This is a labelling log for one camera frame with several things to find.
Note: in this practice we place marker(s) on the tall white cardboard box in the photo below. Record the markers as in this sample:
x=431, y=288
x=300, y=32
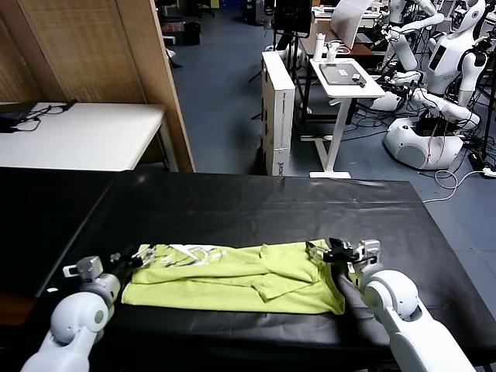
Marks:
x=277, y=100

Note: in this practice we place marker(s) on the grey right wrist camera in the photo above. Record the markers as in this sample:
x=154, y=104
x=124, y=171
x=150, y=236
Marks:
x=368, y=250

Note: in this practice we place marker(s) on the black monitor on stand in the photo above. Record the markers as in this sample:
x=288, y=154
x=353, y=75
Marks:
x=290, y=15

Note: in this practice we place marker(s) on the white cup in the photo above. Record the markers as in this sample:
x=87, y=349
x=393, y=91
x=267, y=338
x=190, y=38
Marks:
x=331, y=52

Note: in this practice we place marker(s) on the small white robot base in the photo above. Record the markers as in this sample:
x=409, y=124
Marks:
x=385, y=101

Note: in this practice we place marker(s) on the white bottle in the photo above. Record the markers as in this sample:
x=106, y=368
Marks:
x=318, y=46

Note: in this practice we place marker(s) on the wooden partition screen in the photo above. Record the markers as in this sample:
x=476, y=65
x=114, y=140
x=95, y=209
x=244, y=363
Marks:
x=89, y=50

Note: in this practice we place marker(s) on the yellow-green t-shirt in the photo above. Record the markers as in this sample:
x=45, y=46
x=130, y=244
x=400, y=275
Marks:
x=217, y=286

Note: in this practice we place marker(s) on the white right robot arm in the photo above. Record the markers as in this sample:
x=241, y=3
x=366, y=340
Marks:
x=399, y=310

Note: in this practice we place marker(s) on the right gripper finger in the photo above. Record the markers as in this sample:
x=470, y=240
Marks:
x=315, y=252
x=339, y=244

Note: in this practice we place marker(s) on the black flat device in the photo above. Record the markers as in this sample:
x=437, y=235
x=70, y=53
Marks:
x=11, y=118

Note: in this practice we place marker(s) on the white height-adjustable side desk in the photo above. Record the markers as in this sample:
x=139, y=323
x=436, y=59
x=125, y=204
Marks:
x=348, y=91

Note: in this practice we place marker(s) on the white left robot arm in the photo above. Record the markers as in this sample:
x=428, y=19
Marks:
x=77, y=321

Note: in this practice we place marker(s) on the black side table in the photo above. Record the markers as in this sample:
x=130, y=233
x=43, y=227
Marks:
x=38, y=217

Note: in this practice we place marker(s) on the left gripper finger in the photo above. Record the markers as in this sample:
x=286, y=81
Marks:
x=147, y=261
x=143, y=253

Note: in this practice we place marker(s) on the white rectangular table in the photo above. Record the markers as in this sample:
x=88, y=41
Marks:
x=85, y=135

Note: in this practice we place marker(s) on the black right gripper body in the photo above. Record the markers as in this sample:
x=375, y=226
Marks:
x=341, y=256

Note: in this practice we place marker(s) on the small black device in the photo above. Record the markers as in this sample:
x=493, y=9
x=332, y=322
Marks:
x=358, y=79

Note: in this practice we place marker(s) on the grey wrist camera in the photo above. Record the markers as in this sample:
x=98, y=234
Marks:
x=368, y=250
x=87, y=267

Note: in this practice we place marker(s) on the grey closed laptop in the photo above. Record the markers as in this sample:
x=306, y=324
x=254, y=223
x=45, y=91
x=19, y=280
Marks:
x=339, y=73

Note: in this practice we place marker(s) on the brown wooden desk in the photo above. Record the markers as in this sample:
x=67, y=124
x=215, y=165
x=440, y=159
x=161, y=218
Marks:
x=310, y=44

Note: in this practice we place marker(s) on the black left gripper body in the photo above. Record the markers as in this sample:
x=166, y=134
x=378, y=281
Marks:
x=124, y=271

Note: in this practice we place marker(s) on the white humanoid robot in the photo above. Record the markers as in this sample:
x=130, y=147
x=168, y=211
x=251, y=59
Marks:
x=403, y=46
x=445, y=62

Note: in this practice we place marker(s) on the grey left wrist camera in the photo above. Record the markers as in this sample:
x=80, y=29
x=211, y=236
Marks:
x=87, y=267

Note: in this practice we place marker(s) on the black plastic table cover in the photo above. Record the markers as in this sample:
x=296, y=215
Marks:
x=310, y=217

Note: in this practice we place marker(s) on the white tilted board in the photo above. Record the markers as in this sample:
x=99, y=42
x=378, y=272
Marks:
x=346, y=21

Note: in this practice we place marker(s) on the black waste bin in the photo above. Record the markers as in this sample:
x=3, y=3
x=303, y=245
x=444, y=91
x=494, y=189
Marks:
x=191, y=33

